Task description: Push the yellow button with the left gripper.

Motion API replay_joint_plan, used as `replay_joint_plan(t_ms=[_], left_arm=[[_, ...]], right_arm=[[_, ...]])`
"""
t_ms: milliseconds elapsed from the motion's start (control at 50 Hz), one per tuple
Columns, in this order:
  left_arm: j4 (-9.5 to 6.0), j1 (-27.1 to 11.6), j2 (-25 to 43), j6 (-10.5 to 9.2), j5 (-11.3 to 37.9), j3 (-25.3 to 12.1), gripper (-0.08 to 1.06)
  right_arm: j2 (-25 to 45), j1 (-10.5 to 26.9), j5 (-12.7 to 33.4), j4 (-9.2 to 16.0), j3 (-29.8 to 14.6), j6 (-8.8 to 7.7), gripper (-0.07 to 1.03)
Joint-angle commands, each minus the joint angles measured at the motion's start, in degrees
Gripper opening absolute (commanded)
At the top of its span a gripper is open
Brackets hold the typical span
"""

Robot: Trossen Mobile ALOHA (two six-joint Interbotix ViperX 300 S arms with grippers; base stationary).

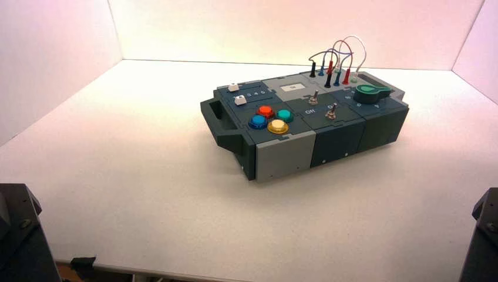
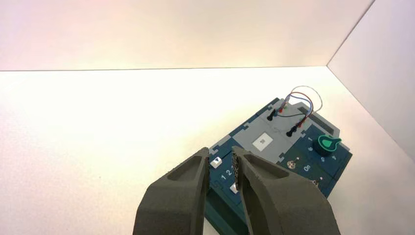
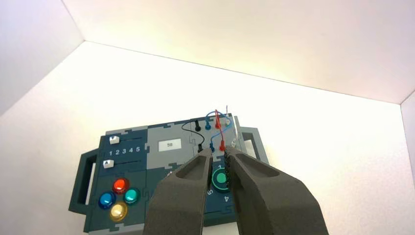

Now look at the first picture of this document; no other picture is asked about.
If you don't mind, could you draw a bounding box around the dark teal grey task board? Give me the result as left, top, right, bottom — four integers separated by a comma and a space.
200, 70, 410, 184

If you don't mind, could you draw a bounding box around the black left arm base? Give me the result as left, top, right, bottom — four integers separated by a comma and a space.
0, 183, 63, 282

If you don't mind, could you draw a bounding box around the green rotary knob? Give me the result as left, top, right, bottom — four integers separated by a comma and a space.
354, 84, 393, 105

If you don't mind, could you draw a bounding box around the white jumper cable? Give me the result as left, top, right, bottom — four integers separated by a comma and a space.
337, 35, 368, 75

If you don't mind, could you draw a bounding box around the black jumper cable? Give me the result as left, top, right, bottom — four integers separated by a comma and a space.
308, 49, 338, 64

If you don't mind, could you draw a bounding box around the blue push button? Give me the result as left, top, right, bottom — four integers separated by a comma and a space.
248, 115, 269, 130

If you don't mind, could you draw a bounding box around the blue jumper cable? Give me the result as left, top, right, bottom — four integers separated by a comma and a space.
321, 48, 352, 72

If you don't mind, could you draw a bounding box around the yellow push button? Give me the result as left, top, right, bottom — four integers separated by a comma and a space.
267, 119, 290, 136

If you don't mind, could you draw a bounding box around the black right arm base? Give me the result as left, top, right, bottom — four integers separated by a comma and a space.
459, 187, 498, 282

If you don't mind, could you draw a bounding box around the red jumper cable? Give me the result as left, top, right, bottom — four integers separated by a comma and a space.
329, 40, 354, 71

